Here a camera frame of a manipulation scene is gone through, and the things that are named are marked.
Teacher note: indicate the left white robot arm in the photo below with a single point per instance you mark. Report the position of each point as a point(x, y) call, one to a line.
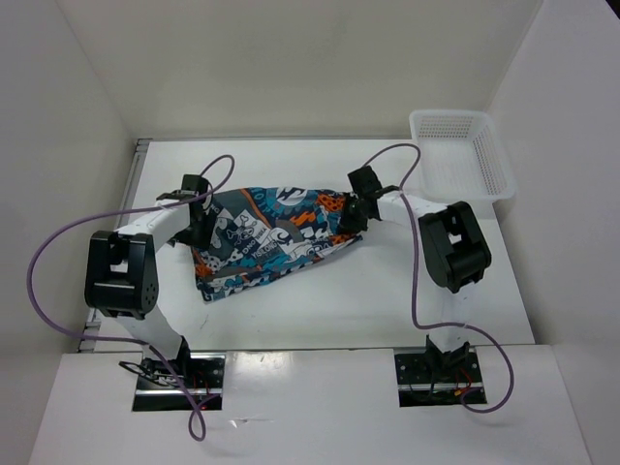
point(122, 279)

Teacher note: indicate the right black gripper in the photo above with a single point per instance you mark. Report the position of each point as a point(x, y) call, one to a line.
point(347, 224)

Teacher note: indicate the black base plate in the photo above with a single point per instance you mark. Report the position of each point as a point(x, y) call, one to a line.
point(158, 391)
point(418, 387)

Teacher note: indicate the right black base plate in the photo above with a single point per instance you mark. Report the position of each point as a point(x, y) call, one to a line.
point(418, 387)

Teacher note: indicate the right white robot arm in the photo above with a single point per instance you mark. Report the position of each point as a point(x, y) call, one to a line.
point(447, 242)

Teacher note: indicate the white perforated plastic basket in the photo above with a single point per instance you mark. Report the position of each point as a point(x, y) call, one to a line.
point(462, 157)

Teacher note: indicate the colourful patterned shorts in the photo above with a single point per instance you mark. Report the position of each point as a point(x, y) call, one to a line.
point(262, 234)

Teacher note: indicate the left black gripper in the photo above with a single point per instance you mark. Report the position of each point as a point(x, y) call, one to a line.
point(200, 239)

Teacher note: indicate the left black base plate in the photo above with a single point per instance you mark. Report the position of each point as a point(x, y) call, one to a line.
point(158, 391)

